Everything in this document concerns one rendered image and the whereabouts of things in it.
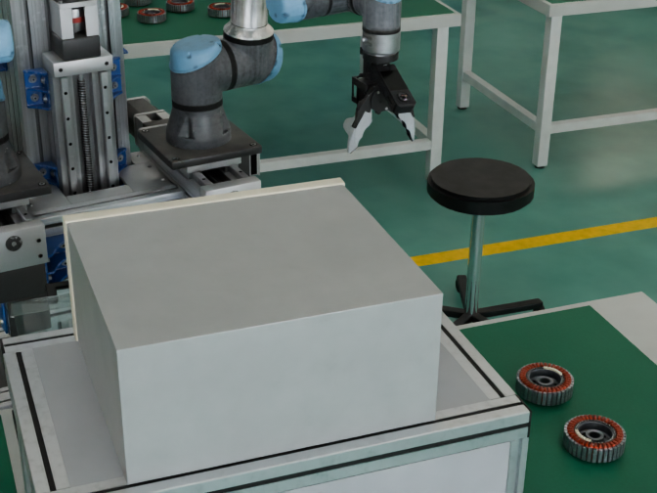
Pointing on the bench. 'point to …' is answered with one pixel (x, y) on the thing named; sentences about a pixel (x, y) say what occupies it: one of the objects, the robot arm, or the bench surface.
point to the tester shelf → (67, 412)
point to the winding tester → (248, 325)
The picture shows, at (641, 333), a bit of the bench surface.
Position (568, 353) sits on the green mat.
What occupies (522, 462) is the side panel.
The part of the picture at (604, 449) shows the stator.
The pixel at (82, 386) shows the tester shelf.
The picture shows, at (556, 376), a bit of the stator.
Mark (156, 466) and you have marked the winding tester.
